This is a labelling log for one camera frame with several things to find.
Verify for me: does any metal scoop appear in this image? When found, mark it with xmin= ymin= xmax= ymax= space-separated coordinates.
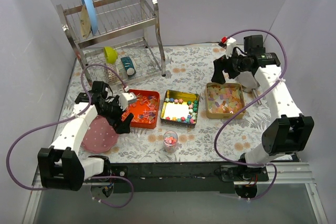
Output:
xmin=237 ymin=71 xmax=259 ymax=99

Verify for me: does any orange lollipop tray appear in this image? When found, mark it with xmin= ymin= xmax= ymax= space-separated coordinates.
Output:
xmin=122 ymin=89 xmax=160 ymax=129

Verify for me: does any clear drinking glass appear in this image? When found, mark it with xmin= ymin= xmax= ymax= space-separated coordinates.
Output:
xmin=163 ymin=131 xmax=178 ymax=153

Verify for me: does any dark tin of star candies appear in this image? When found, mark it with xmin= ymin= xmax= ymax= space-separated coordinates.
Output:
xmin=160 ymin=90 xmax=200 ymax=129

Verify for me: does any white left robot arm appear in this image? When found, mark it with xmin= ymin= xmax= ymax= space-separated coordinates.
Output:
xmin=37 ymin=81 xmax=137 ymax=191

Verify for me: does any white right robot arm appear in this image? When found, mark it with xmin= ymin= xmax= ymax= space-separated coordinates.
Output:
xmin=212 ymin=35 xmax=314 ymax=181

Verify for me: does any gold tin of flat candies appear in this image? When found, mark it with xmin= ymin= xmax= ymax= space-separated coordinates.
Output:
xmin=205 ymin=82 xmax=245 ymax=119

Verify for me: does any pink dotted plate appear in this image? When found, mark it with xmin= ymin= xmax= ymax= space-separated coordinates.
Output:
xmin=81 ymin=115 xmax=119 ymax=154

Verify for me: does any patterned beige cup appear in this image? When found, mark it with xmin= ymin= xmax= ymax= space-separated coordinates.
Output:
xmin=104 ymin=63 xmax=119 ymax=84

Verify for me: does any teal patterned cup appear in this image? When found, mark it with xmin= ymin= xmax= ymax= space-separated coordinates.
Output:
xmin=121 ymin=56 xmax=136 ymax=77

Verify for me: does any green bowl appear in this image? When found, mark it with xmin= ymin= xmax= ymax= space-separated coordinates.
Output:
xmin=103 ymin=47 xmax=118 ymax=64

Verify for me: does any floral table mat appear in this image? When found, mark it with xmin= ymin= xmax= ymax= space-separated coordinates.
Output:
xmin=49 ymin=45 xmax=293 ymax=164

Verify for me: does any metal dish rack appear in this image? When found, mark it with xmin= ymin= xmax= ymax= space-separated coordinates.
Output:
xmin=56 ymin=0 xmax=166 ymax=81

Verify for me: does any beige plate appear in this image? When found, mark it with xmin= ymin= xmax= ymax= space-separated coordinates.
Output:
xmin=80 ymin=4 xmax=91 ymax=38

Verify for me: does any blue plate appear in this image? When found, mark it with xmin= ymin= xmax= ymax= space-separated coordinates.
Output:
xmin=81 ymin=0 xmax=98 ymax=36

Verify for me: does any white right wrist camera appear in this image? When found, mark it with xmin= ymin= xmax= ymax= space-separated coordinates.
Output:
xmin=219 ymin=37 xmax=237 ymax=58

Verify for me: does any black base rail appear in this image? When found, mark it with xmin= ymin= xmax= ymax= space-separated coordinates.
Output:
xmin=81 ymin=162 xmax=270 ymax=193

